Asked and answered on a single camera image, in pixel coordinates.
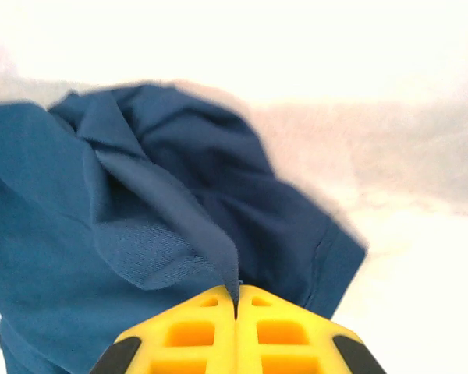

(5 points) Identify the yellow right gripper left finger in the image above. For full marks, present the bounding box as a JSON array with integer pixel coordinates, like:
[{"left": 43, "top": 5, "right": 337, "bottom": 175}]
[{"left": 89, "top": 284, "right": 237, "bottom": 374}]

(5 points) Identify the dark blue t-shirt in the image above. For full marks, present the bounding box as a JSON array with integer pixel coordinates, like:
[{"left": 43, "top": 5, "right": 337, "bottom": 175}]
[{"left": 0, "top": 79, "right": 370, "bottom": 374}]

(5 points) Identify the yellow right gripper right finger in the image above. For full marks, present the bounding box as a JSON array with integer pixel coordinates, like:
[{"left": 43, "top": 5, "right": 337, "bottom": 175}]
[{"left": 236, "top": 284, "right": 387, "bottom": 374}]

